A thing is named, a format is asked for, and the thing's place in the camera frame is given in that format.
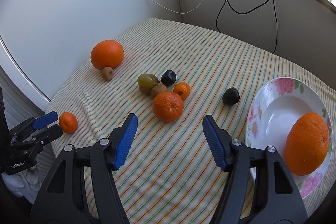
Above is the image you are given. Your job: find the small mandarin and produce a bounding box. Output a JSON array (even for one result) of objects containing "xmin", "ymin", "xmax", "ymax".
[
  {"xmin": 59, "ymin": 112, "xmax": 78, "ymax": 134},
  {"xmin": 173, "ymin": 82, "xmax": 191, "ymax": 100}
]

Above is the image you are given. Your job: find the medium tangerine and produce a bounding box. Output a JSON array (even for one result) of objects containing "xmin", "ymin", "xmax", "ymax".
[{"xmin": 152, "ymin": 91, "xmax": 184, "ymax": 122}]

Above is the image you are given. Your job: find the brown kiwi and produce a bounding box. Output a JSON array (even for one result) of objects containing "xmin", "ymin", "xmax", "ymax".
[
  {"xmin": 150, "ymin": 84, "xmax": 168, "ymax": 99},
  {"xmin": 101, "ymin": 67, "xmax": 114, "ymax": 81}
]

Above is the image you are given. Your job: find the large orange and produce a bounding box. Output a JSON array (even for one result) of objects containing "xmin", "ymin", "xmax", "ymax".
[
  {"xmin": 90, "ymin": 40, "xmax": 124, "ymax": 71},
  {"xmin": 284, "ymin": 113, "xmax": 329, "ymax": 176}
]

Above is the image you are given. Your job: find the white gloved left hand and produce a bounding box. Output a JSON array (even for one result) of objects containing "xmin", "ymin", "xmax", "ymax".
[{"xmin": 1, "ymin": 165, "xmax": 42, "ymax": 204}]

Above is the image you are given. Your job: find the dark plum alone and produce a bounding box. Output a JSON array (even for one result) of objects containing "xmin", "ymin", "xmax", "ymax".
[{"xmin": 222, "ymin": 87, "xmax": 240, "ymax": 105}]

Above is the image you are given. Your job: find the green apple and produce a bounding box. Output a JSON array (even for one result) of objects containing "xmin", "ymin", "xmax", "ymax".
[{"xmin": 137, "ymin": 73, "xmax": 160, "ymax": 96}]

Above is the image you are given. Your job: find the small mandarin in cluster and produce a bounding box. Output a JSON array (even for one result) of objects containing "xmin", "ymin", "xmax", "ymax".
[{"xmin": 173, "ymin": 82, "xmax": 191, "ymax": 100}]

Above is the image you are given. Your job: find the brown kiwi by orange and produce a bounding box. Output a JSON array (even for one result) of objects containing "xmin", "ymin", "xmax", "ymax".
[{"xmin": 101, "ymin": 67, "xmax": 114, "ymax": 81}]

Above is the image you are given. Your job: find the floral white plate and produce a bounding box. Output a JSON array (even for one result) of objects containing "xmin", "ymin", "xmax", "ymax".
[{"xmin": 245, "ymin": 77, "xmax": 333, "ymax": 198}]

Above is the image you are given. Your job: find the dark plum in cluster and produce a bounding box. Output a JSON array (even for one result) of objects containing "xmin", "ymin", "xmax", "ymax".
[{"xmin": 161, "ymin": 70, "xmax": 177, "ymax": 87}]

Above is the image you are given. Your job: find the striped tablecloth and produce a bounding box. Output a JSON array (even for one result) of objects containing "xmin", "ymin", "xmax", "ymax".
[{"xmin": 47, "ymin": 19, "xmax": 335, "ymax": 223}]

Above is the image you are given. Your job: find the large orange by wall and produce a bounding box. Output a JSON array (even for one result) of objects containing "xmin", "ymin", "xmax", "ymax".
[{"xmin": 90, "ymin": 40, "xmax": 124, "ymax": 71}]

